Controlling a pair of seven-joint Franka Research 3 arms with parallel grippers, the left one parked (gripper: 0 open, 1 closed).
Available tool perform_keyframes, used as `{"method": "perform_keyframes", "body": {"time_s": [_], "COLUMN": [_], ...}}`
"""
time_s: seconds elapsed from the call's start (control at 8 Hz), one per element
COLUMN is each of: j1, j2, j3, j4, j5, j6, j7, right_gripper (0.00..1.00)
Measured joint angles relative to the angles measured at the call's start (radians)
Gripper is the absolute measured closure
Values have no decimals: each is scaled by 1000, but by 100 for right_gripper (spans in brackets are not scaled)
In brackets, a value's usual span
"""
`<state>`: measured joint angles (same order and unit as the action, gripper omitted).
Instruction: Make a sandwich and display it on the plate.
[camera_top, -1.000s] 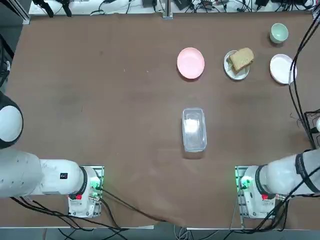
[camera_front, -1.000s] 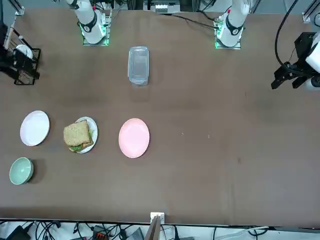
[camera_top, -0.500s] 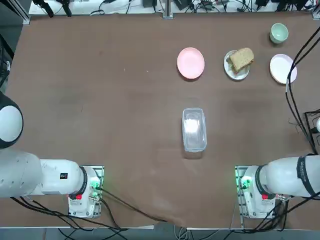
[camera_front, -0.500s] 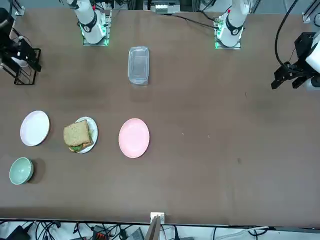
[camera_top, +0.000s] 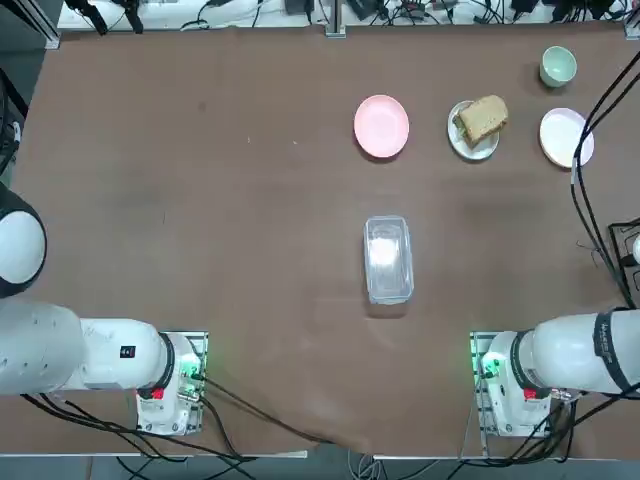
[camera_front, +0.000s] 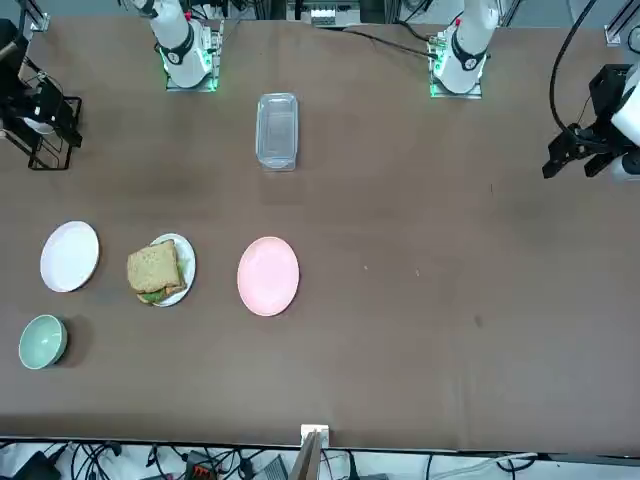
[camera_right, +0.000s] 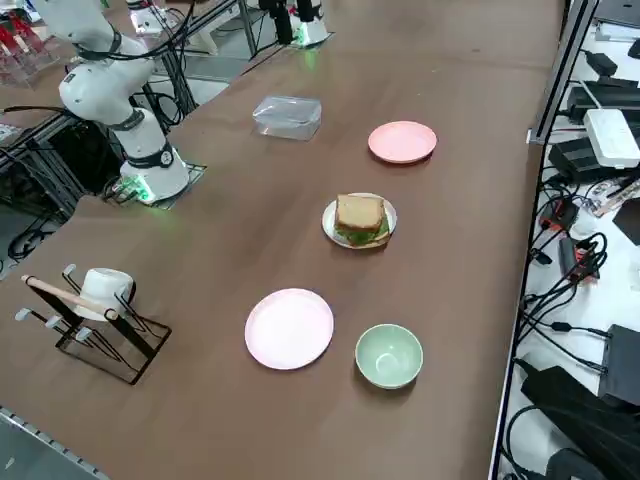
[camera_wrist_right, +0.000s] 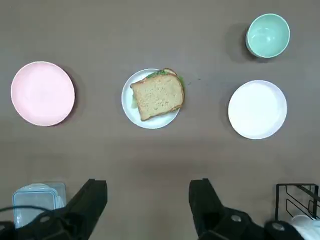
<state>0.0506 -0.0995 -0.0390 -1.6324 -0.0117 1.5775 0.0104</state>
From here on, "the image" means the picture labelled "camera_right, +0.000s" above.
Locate flat black box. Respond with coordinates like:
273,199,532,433
564,77,640,124

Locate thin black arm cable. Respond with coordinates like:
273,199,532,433
69,0,201,66

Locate black bag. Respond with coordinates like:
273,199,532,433
519,364,640,480

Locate black orange adapter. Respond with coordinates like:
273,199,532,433
557,234,601,284

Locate clear acrylic shelf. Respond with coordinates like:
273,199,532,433
0,9,66,91

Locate printed packet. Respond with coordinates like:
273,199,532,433
587,177,640,219

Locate black table frame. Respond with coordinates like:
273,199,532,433
0,104,126,224

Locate brown bread slice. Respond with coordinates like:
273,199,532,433
334,193,386,232
344,222,392,249

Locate black wire cup rack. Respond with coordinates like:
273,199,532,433
20,263,173,386

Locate large black box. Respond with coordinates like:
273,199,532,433
598,323,640,407

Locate aluminium frame post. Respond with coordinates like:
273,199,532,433
528,0,601,146

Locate white plate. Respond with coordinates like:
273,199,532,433
322,192,399,250

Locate white cup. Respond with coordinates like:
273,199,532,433
74,268,136,322

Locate small black adapter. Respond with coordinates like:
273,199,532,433
583,49,620,77

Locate clear plastic container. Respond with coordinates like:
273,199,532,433
252,95,323,143

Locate pale pink plate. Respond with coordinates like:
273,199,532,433
243,287,335,372

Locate metal rail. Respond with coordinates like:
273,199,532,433
0,405,109,480

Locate salmon pink plate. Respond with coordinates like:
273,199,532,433
367,120,438,164

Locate pale green bowl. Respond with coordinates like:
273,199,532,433
354,323,425,390

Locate green lettuce leaf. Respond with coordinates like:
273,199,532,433
335,224,384,246

